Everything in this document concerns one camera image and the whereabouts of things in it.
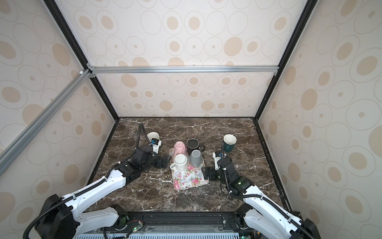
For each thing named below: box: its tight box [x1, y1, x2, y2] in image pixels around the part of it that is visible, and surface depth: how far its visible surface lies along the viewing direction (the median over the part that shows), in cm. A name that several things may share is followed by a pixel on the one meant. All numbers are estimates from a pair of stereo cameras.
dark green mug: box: [222, 133, 238, 153], surface depth 96 cm
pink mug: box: [173, 140, 187, 160], surface depth 92 cm
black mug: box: [186, 137, 206, 156], surface depth 94 cm
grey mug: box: [190, 149, 202, 168], surface depth 91 cm
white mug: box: [169, 153, 188, 172], surface depth 90 cm
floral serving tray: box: [169, 147, 210, 191], surface depth 90 cm
